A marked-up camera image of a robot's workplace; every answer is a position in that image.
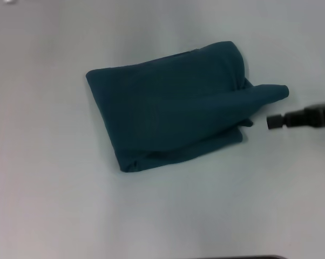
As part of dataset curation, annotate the teal t-shirt with beige print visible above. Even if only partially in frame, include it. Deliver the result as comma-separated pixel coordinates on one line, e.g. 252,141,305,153
85,40,289,173

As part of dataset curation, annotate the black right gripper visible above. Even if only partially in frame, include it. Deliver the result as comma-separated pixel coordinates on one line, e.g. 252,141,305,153
267,101,325,132

